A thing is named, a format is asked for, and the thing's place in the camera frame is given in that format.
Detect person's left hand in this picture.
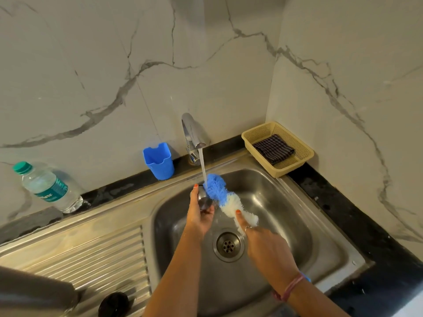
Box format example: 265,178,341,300
184,184,216,242

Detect person's right hand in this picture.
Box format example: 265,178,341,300
235,209,303,294

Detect steel cup cap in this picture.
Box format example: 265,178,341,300
197,186,214,212

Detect blue white bottle brush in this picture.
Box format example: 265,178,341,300
202,173,312,283

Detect dark checked cloth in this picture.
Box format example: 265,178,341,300
252,134,296,166

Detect black stopper lid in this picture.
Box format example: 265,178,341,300
98,292,130,317

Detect stainless steel flask body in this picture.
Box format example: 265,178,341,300
0,265,80,317

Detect person's left forearm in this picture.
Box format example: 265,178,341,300
142,234,203,317

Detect clear plastic water bottle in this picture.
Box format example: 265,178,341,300
12,161,84,214

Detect stainless steel sink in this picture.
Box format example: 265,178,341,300
0,148,376,317

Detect blue plastic brush holder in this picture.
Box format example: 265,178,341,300
142,142,175,181

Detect chrome faucet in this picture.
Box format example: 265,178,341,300
181,112,212,166

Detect yellow plastic basket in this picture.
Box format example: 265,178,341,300
241,122,315,178

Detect pink thread bracelet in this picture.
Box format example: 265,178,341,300
272,272,306,302

